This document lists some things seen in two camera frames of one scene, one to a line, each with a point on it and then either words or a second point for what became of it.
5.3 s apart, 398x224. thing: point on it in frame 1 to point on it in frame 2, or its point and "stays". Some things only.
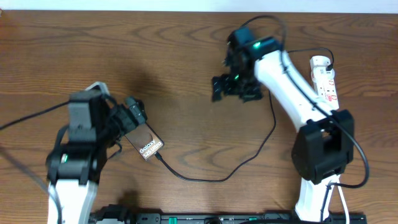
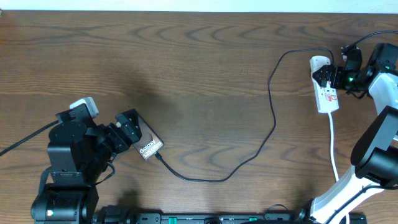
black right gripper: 254,94 to 337,82
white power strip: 323,76 stays
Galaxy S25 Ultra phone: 145,140 stays
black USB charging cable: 266,139 stays
